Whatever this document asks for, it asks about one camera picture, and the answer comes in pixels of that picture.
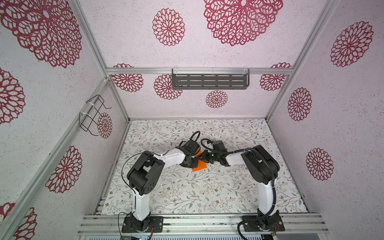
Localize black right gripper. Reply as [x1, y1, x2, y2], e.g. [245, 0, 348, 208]
[196, 150, 221, 164]

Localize orange square paper sheet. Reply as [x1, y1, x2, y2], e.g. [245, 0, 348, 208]
[192, 151, 207, 172]

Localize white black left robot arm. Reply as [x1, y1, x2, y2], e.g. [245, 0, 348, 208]
[127, 147, 200, 222]

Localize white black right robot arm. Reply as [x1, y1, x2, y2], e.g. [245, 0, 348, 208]
[200, 145, 280, 225]

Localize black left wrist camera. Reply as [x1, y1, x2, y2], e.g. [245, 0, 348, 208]
[179, 131, 201, 156]

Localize aluminium front rail frame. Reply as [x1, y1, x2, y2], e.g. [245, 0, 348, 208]
[77, 213, 329, 236]

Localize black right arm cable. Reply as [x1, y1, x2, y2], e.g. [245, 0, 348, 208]
[200, 137, 281, 240]

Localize grey slotted wall shelf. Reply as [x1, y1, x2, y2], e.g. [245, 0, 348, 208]
[171, 69, 250, 90]

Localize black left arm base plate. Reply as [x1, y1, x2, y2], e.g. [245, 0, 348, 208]
[122, 214, 164, 233]

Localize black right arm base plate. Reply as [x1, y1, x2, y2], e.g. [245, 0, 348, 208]
[242, 213, 285, 233]

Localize black wire wall basket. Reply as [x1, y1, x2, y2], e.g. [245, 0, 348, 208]
[78, 95, 113, 139]

